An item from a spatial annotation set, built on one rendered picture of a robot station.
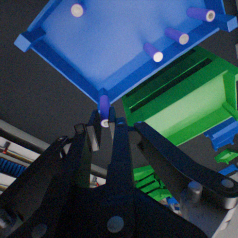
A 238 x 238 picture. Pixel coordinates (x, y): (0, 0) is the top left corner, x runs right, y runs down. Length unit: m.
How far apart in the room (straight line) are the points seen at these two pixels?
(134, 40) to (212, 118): 0.37
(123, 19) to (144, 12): 0.04
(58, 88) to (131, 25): 0.53
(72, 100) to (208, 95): 0.63
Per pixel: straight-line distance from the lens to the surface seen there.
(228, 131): 1.34
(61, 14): 0.30
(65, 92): 0.74
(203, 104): 0.49
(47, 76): 0.72
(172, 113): 0.45
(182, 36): 0.27
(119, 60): 0.31
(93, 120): 0.16
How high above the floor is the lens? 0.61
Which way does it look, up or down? 45 degrees down
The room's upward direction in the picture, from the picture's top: 169 degrees clockwise
